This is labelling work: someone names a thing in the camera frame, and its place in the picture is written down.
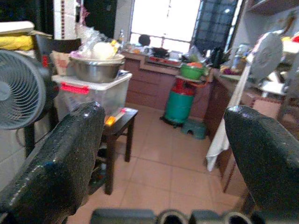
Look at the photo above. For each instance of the yellow folded item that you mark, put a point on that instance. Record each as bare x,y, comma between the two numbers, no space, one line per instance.
16,42

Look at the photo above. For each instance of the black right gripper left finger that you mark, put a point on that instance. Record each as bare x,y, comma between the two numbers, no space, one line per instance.
53,168

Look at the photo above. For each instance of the large steel basin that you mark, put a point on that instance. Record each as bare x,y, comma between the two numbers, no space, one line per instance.
98,70

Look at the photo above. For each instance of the small green step stool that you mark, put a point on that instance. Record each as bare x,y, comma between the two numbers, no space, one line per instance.
194,129

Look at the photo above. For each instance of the dark wooden stool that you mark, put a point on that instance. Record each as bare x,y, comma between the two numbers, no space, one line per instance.
126,119

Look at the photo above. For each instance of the clear storage box white lid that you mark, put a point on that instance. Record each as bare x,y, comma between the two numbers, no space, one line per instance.
109,95

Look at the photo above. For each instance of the brown kitchen counter cabinet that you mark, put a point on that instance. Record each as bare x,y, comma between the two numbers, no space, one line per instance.
149,86

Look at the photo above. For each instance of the grey round fan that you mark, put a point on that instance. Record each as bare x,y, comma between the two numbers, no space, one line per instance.
18,91

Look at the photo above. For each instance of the bright kitchen window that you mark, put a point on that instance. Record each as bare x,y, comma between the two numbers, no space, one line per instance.
163,21

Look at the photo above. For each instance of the red and green gas cylinder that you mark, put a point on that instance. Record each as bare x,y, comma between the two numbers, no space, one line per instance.
178,105

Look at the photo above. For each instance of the black kettle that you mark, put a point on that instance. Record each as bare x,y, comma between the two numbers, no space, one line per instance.
217,57

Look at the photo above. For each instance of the white hanging towel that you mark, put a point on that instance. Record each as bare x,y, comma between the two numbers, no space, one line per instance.
219,142

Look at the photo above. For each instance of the orange and white box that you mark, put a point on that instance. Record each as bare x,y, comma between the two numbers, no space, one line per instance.
115,116

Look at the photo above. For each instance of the white round fan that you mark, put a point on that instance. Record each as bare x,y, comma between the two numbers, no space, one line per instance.
265,56

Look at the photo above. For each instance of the clear plastic bag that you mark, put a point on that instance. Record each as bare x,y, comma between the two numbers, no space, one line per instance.
98,45

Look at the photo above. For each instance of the black wok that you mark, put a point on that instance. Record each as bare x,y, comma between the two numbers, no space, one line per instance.
160,52

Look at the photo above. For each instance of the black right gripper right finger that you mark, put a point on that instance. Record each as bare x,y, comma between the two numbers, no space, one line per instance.
266,158

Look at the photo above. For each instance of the green plastic basin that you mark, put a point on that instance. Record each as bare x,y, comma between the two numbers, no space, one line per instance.
191,71

